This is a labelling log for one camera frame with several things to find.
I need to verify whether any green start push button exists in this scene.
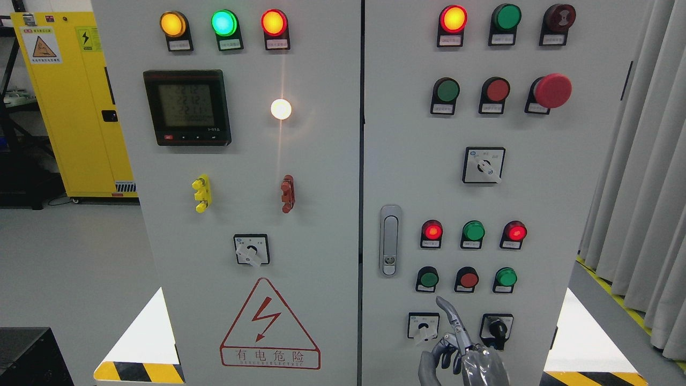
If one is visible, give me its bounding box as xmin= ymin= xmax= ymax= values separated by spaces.
xmin=415 ymin=266 xmax=439 ymax=293

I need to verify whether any green push button upper row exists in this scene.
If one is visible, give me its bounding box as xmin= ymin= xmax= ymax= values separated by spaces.
xmin=430 ymin=77 xmax=460 ymax=115

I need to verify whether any red push button lower row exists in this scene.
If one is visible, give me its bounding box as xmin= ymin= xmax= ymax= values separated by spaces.
xmin=454 ymin=266 xmax=479 ymax=293

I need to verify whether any red push button row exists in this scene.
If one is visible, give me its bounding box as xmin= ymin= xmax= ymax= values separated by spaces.
xmin=454 ymin=266 xmax=479 ymax=293
xmin=478 ymin=77 xmax=511 ymax=115

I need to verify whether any bright green push button lower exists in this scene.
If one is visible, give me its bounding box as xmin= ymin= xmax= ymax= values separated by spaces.
xmin=492 ymin=267 xmax=518 ymax=294

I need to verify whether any red push button upper row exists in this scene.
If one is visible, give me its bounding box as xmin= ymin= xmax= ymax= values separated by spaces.
xmin=478 ymin=77 xmax=511 ymax=115

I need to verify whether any red emergency stop mushroom button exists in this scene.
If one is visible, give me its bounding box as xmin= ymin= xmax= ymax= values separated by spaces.
xmin=524 ymin=73 xmax=573 ymax=115

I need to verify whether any grey electrical control cabinet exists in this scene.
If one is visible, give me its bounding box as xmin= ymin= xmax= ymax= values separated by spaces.
xmin=92 ymin=1 xmax=655 ymax=385

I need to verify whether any red terminal connector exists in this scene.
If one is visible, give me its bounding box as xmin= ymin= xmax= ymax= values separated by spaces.
xmin=280 ymin=174 xmax=295 ymax=213

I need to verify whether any red indicator light lower left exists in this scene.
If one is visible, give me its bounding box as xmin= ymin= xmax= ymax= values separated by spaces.
xmin=420 ymin=219 xmax=443 ymax=249

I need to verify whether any white lit indicator light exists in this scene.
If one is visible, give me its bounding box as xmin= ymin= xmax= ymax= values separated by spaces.
xmin=270 ymin=98 xmax=293 ymax=121

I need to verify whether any green indicator light lower middle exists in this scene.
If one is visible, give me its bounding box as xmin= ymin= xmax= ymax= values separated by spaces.
xmin=460 ymin=220 xmax=486 ymax=250

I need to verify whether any green indicator light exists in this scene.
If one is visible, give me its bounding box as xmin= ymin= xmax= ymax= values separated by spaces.
xmin=211 ymin=9 xmax=243 ymax=51
xmin=460 ymin=220 xmax=486 ymax=250
xmin=488 ymin=3 xmax=522 ymax=47

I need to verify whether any yellow terminal connector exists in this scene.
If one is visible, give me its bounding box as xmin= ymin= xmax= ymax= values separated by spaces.
xmin=191 ymin=174 xmax=212 ymax=213

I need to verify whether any red electric hazard warning sticker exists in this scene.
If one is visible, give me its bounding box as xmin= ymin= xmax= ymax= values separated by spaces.
xmin=220 ymin=278 xmax=321 ymax=370

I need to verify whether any red indicator light lower right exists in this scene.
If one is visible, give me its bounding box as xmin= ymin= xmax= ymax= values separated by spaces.
xmin=499 ymin=220 xmax=527 ymax=250

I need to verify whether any black digital power meter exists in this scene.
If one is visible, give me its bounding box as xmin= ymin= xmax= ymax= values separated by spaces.
xmin=144 ymin=69 xmax=232 ymax=146

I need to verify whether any red indicator light left door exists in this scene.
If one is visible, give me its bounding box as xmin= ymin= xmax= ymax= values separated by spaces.
xmin=260 ymin=8 xmax=290 ymax=50

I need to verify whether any red indicator light door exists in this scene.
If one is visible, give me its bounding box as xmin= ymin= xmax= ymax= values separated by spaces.
xmin=436 ymin=4 xmax=468 ymax=48
xmin=260 ymin=8 xmax=290 ymax=50

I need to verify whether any red indicator light right door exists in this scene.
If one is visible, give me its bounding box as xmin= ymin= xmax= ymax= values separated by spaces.
xmin=436 ymin=4 xmax=468 ymax=48

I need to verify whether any green indicator light top left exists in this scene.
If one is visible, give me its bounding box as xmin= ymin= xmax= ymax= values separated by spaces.
xmin=211 ymin=9 xmax=243 ymax=51

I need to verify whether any yellow indicator light top left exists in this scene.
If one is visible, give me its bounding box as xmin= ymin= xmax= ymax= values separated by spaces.
xmin=159 ymin=11 xmax=193 ymax=52

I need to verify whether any green indicator light top right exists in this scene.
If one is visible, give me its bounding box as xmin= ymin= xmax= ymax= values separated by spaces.
xmin=488 ymin=3 xmax=522 ymax=47

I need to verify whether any dark red buzzer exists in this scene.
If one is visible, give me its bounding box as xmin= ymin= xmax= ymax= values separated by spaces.
xmin=539 ymin=3 xmax=576 ymax=47

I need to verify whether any grey curtain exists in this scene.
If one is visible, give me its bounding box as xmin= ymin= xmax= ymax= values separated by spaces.
xmin=580 ymin=1 xmax=685 ymax=361

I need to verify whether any yellow safety storage cabinet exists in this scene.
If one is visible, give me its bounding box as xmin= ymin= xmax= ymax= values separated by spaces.
xmin=11 ymin=12 xmax=138 ymax=201

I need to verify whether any black box bottom left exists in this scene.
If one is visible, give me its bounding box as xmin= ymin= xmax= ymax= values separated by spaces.
xmin=1 ymin=327 xmax=74 ymax=385

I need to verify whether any silver door handle lock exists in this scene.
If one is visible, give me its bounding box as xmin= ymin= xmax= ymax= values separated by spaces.
xmin=379 ymin=205 xmax=402 ymax=278

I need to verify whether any left door rotary selector switch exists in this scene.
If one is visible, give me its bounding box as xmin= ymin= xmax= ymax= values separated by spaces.
xmin=233 ymin=234 xmax=271 ymax=267

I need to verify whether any upper right rotary selector switch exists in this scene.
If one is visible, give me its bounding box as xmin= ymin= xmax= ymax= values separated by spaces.
xmin=461 ymin=146 xmax=506 ymax=184

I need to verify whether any lower white rotary selector switch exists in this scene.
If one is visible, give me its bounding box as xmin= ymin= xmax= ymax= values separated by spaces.
xmin=407 ymin=312 xmax=439 ymax=345

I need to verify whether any black knob selector switch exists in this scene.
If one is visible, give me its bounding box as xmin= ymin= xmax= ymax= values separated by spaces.
xmin=479 ymin=313 xmax=514 ymax=351

